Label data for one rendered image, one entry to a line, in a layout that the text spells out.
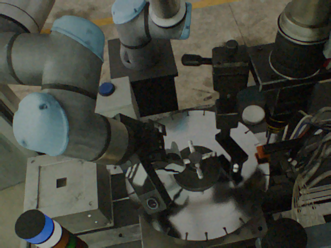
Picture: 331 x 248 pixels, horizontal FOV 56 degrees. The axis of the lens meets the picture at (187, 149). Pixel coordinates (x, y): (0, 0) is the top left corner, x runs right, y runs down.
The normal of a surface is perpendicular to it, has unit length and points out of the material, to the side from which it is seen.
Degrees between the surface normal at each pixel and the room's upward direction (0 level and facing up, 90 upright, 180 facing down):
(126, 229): 0
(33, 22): 85
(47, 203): 0
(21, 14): 46
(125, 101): 0
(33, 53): 31
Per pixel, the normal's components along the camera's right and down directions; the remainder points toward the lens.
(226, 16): -0.07, -0.50
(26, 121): -0.51, -0.18
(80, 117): 0.75, -0.05
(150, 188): -0.33, 0.34
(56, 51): -0.11, -0.16
